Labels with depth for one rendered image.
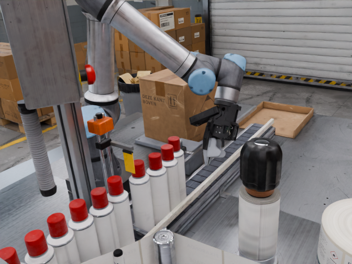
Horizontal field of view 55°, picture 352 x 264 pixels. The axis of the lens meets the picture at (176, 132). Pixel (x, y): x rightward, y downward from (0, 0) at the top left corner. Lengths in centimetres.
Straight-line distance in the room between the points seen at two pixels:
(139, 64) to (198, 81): 382
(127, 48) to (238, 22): 177
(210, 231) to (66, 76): 53
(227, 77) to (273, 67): 425
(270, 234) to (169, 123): 76
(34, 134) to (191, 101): 76
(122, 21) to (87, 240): 55
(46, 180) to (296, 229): 62
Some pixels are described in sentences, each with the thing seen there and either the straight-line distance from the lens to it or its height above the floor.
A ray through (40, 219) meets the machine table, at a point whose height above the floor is 83.
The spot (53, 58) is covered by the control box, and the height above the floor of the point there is 137.
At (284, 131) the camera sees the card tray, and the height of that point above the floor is 83.
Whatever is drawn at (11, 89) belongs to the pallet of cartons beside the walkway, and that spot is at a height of 54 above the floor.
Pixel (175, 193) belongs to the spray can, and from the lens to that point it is 93.
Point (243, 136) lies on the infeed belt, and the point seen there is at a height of 88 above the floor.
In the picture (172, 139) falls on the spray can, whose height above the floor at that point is 108.
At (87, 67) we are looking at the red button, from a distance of 66.
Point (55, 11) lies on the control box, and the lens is 62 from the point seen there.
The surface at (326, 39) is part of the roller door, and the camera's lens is 501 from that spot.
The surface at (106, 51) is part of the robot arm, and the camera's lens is 112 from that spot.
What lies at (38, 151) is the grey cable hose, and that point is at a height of 118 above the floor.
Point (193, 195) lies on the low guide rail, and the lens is 99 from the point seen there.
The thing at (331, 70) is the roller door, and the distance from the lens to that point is 509.
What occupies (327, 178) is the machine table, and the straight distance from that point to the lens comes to 128.
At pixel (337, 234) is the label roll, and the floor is 102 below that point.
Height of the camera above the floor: 147
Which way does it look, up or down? 24 degrees down
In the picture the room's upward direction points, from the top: 4 degrees counter-clockwise
